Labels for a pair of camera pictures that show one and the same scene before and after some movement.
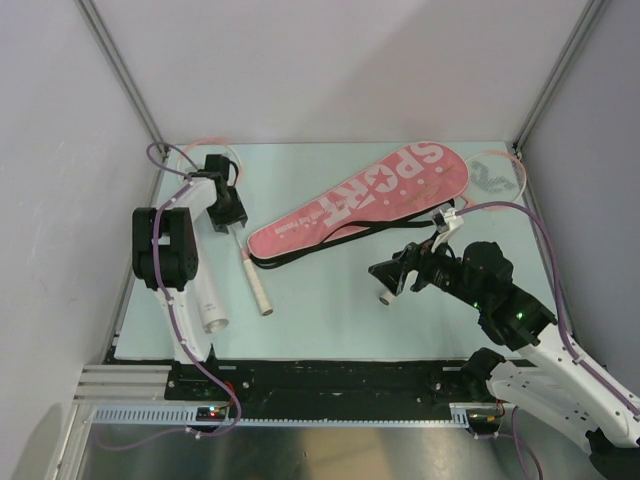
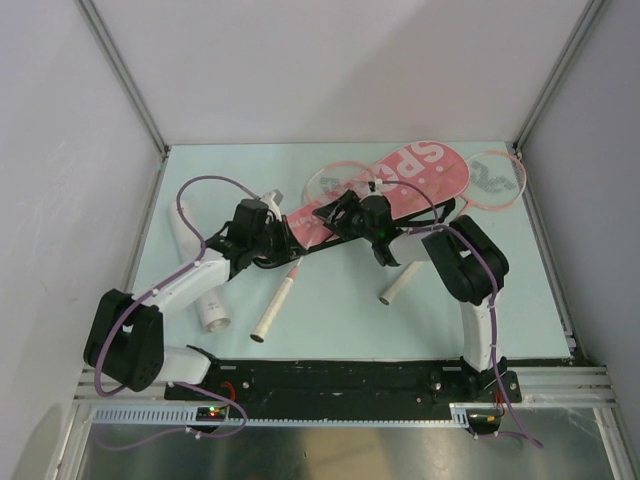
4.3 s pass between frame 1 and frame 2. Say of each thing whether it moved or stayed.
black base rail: stayed
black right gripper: moved
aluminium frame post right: stayed
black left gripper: moved
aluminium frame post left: stayed
